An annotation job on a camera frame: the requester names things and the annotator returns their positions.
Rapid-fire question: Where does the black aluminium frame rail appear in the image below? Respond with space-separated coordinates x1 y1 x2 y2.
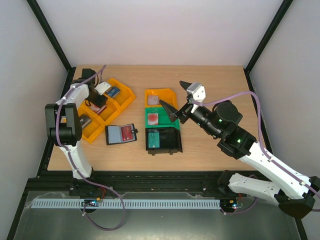
24 170 237 199

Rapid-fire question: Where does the red card in holder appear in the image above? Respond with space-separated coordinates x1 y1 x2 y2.
120 124 136 143

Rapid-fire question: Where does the grey slotted cable duct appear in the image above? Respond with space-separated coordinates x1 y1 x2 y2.
30 198 221 210

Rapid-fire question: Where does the black VIP cards stack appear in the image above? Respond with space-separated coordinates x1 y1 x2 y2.
79 114 92 129

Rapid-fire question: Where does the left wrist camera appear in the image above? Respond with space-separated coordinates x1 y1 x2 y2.
95 81 112 95

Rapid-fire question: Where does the green storage bin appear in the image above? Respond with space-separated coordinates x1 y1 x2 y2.
144 107 180 130

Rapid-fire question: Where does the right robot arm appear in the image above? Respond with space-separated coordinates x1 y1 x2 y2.
159 81 320 219

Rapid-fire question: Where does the blue cards stack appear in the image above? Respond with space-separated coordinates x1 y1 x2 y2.
106 86 121 98

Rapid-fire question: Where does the red circle card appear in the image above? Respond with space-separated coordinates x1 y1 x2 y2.
147 113 159 126

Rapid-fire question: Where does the yellow storage bin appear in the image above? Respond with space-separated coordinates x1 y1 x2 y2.
144 88 178 109

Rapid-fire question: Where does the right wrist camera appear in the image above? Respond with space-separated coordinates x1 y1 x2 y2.
186 82 206 114

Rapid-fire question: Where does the left black frame post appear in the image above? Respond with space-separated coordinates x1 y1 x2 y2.
26 0 76 73

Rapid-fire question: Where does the long yellow divided tray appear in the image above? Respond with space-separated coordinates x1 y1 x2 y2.
77 78 136 144

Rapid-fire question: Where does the right black frame post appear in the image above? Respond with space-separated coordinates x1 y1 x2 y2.
244 0 294 74

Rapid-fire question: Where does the black frame post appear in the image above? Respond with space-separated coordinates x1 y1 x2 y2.
26 0 76 73
244 0 294 74

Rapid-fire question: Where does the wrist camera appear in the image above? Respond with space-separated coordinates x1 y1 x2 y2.
186 82 206 114
95 81 112 95

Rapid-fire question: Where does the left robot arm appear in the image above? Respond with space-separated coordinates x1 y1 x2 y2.
45 65 111 180

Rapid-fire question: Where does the teal card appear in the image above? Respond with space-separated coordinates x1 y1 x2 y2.
147 132 160 149

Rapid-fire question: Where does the white card in yellow bin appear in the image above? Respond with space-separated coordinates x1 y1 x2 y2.
147 95 160 106

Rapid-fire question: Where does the black storage bin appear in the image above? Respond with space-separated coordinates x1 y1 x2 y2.
145 127 183 156

